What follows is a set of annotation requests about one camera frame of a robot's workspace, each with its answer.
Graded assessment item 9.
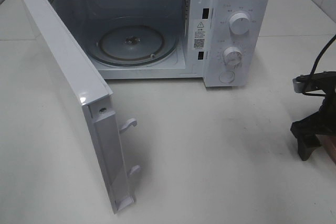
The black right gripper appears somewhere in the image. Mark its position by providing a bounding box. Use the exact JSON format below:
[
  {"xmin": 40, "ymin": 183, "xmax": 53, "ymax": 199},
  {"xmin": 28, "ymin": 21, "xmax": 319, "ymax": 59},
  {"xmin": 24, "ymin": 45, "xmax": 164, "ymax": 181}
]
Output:
[{"xmin": 290, "ymin": 71, "xmax": 335, "ymax": 161}]

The round microwave door button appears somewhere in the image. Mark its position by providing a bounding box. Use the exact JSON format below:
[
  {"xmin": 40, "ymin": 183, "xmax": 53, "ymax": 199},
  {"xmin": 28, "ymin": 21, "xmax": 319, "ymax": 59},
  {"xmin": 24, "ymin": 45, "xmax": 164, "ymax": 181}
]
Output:
[{"xmin": 218, "ymin": 70, "xmax": 235, "ymax": 84}]

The white microwave door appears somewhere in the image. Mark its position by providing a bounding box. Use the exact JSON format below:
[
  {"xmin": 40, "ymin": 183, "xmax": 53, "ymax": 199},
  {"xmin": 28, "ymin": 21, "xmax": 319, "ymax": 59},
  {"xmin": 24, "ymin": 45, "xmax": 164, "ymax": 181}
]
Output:
[{"xmin": 22, "ymin": 0, "xmax": 140, "ymax": 213}]

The white bread sandwich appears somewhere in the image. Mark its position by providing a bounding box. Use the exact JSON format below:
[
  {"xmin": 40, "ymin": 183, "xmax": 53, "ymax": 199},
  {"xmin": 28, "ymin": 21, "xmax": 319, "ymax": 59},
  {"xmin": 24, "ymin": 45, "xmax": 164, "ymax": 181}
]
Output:
[{"xmin": 317, "ymin": 134, "xmax": 336, "ymax": 164}]

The white lower microwave knob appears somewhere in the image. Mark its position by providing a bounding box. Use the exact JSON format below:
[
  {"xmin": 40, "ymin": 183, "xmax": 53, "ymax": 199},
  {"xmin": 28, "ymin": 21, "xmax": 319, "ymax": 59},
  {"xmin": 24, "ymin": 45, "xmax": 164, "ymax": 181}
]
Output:
[{"xmin": 223, "ymin": 46, "xmax": 243, "ymax": 67}]

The white microwave knob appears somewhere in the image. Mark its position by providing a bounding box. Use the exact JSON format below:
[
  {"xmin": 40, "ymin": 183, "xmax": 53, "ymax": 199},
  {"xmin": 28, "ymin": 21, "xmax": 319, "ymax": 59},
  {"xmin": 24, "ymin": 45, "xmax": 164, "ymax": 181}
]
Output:
[
  {"xmin": 228, "ymin": 11, "xmax": 251, "ymax": 35},
  {"xmin": 223, "ymin": 46, "xmax": 243, "ymax": 67}
]

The white upper microwave knob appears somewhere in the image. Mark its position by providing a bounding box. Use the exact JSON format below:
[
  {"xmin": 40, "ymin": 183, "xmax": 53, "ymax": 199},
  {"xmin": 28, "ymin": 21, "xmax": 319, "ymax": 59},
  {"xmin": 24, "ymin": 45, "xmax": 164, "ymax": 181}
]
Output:
[{"xmin": 228, "ymin": 11, "xmax": 251, "ymax": 35}]

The white microwave oven body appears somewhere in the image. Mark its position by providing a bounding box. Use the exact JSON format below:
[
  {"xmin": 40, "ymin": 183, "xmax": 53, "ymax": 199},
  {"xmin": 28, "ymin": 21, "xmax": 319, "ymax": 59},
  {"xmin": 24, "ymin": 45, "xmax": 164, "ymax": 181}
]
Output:
[{"xmin": 48, "ymin": 0, "xmax": 268, "ymax": 87}]

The white warning label sticker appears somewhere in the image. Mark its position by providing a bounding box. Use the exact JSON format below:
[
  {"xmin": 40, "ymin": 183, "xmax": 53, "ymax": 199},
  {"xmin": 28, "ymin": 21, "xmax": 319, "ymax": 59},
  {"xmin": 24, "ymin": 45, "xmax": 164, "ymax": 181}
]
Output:
[{"xmin": 193, "ymin": 19, "xmax": 208, "ymax": 50}]

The glass microwave turntable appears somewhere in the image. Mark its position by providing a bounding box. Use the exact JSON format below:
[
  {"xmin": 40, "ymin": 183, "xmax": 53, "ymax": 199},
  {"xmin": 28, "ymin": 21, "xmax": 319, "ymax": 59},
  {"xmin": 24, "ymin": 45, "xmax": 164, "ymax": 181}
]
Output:
[{"xmin": 87, "ymin": 25, "xmax": 179, "ymax": 67}]

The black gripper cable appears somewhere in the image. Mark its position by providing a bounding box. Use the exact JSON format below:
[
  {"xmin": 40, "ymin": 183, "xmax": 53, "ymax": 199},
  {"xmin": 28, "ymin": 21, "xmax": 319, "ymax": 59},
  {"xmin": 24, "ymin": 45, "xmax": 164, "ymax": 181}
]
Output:
[{"xmin": 296, "ymin": 33, "xmax": 336, "ymax": 96}]

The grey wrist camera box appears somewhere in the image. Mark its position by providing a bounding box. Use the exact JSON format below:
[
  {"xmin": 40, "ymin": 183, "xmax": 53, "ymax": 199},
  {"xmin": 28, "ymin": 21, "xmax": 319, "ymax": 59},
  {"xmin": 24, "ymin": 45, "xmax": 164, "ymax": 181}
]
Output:
[{"xmin": 292, "ymin": 75, "xmax": 308, "ymax": 93}]

